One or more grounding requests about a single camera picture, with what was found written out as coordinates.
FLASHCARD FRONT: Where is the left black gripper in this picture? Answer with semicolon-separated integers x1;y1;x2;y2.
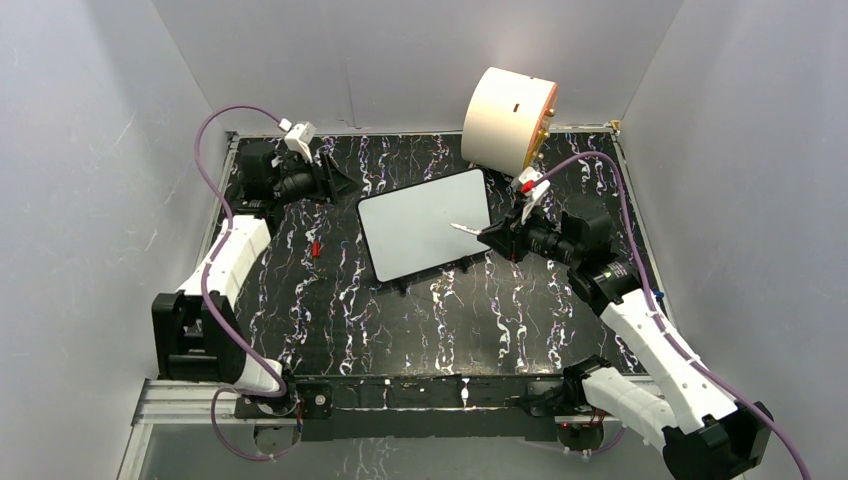
272;152;362;207

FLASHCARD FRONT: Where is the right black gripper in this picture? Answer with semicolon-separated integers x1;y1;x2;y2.
477;198;580;267

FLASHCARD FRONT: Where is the red capped whiteboard marker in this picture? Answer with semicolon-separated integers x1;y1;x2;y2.
450;223;483;236

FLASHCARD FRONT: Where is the white whiteboard black frame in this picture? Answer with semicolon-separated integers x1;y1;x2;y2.
355;168;492;289

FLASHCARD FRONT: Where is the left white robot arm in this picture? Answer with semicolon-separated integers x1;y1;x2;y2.
151;141;360;416

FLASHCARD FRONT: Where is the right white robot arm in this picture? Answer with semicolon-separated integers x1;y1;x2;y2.
474;208;771;479

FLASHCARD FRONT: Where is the white cylindrical drum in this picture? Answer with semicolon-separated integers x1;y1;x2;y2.
461;67;558;177

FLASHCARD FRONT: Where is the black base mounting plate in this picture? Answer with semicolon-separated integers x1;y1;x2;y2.
235;374;607;450

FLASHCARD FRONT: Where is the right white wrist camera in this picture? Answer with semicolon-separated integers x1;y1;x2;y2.
511;166;550;225

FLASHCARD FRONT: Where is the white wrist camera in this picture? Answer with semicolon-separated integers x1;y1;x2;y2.
284;122;316;164
511;166;550;225

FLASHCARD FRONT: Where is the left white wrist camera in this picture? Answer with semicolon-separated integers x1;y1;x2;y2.
284;122;316;164

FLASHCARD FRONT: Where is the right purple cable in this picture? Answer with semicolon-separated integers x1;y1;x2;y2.
523;151;813;480

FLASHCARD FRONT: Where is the aluminium frame rail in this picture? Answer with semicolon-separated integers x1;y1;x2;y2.
132;378;729;427

